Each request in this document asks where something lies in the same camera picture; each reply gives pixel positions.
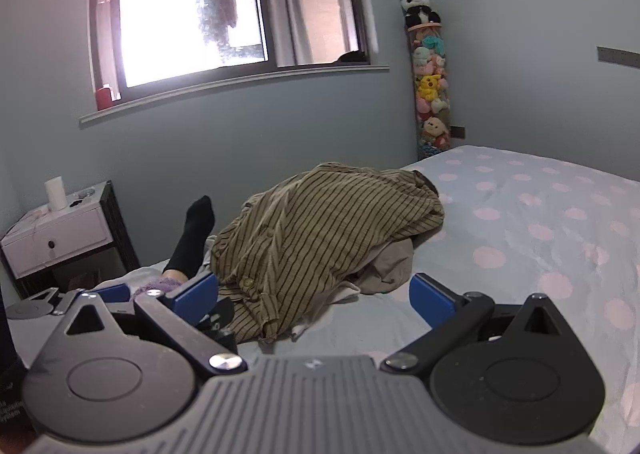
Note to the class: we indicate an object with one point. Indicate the person's foot in black sock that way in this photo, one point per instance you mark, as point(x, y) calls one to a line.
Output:
point(192, 234)

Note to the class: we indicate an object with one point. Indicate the glass ashtray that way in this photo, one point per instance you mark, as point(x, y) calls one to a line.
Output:
point(85, 193)

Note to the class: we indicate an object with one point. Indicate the grey metal wall strip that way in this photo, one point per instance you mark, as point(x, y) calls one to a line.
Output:
point(620, 56)

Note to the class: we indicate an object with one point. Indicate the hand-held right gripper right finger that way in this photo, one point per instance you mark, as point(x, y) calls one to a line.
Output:
point(430, 298)

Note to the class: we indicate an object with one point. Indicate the panda plush toy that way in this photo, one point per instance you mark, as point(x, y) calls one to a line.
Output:
point(419, 9)

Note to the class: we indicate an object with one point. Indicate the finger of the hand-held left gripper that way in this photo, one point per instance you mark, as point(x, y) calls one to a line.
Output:
point(222, 324)
point(114, 293)

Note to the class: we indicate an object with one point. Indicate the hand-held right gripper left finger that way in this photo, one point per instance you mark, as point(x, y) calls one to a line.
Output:
point(195, 295)

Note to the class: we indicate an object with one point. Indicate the tan striped shirt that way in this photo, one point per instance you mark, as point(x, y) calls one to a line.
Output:
point(310, 234)

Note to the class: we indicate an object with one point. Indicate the dark object on sill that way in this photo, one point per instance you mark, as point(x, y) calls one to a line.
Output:
point(352, 57)

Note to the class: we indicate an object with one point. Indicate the window with sill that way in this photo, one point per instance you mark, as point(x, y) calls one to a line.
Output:
point(175, 34)

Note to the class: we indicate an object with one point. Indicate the red cup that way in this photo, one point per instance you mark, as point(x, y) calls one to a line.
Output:
point(103, 99)

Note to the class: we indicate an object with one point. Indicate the white and black nightstand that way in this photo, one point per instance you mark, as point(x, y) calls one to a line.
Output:
point(60, 239)

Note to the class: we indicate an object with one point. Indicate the purple fuzzy robe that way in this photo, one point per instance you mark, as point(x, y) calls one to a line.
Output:
point(157, 288)

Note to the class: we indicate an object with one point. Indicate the dark wall socket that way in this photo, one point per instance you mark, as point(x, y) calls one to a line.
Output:
point(458, 132)

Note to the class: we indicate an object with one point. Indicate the grey satin cloth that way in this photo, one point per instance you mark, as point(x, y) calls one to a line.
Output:
point(385, 269)

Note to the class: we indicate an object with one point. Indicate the white paper roll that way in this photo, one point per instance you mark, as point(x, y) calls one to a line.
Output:
point(54, 194)

